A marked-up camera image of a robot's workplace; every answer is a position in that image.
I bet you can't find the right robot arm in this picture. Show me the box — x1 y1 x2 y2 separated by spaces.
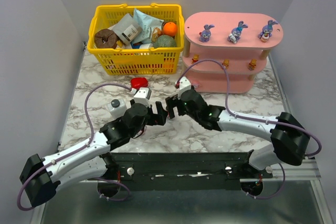
165 89 309 170

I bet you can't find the purple bunny toy blue bow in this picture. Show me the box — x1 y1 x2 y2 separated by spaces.
227 20 248 44

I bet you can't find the orange toy fruit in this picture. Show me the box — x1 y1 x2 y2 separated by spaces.
162 22 178 37

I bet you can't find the purple bunny toy with cake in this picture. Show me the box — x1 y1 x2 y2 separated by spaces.
258 19 279 42

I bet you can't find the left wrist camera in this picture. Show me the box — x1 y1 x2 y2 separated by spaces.
131 87 152 108

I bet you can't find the white bottle black cap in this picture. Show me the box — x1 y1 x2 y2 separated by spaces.
107 98 127 120

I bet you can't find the yellow plastic shopping basket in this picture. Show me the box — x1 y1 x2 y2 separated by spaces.
87 3 184 76

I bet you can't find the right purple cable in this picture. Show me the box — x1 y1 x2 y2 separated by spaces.
174 59 322 200

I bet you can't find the green toy melon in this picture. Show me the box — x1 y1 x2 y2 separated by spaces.
153 35 177 48

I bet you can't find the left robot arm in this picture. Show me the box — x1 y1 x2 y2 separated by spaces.
17 99 168 210

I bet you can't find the pink three-tier shelf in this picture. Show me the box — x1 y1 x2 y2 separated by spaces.
182 12 284 94

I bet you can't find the grey paper pouch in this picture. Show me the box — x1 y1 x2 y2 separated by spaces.
112 14 142 45

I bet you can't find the orange bear toy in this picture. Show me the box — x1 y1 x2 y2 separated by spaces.
222 59 229 69
248 59 257 71
192 54 199 64

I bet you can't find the light blue cassava chips bag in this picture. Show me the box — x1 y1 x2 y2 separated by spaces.
132 8 164 44

